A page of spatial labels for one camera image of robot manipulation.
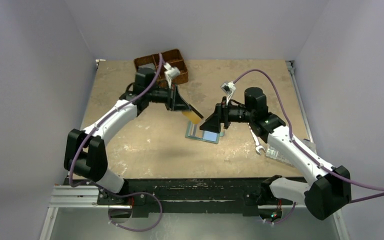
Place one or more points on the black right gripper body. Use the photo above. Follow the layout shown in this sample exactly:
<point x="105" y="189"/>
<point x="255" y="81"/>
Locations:
<point x="224" y="115"/>

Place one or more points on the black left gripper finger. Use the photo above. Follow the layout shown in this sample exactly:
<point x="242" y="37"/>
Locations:
<point x="179" y="105"/>
<point x="187" y="101"/>

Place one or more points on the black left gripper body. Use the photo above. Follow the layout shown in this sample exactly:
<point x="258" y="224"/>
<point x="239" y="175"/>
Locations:
<point x="163" y="95"/>

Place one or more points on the teal card holder wallet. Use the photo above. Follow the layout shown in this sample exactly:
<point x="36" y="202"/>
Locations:
<point x="194" y="133"/>

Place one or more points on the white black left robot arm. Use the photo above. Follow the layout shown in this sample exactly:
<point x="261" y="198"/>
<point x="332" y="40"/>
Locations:
<point x="85" y="151"/>

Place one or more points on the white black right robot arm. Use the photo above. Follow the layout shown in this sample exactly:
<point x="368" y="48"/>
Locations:
<point x="326" y="188"/>

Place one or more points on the silver wrench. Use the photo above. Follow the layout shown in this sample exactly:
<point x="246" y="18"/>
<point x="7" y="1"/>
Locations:
<point x="259" y="148"/>

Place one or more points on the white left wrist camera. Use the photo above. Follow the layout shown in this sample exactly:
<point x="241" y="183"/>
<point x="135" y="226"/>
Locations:
<point x="170" y="73"/>

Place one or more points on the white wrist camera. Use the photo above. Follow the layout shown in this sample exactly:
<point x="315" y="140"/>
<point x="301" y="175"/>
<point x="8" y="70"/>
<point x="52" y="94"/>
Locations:
<point x="170" y="73"/>
<point x="229" y="89"/>

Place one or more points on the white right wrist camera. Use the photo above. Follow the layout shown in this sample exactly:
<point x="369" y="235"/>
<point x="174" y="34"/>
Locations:
<point x="229" y="89"/>

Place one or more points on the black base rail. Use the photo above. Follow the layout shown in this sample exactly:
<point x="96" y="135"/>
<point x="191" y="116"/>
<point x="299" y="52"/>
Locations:
<point x="240" y="195"/>

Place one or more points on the aluminium frame rail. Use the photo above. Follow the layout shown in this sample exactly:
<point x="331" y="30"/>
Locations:
<point x="64" y="196"/>

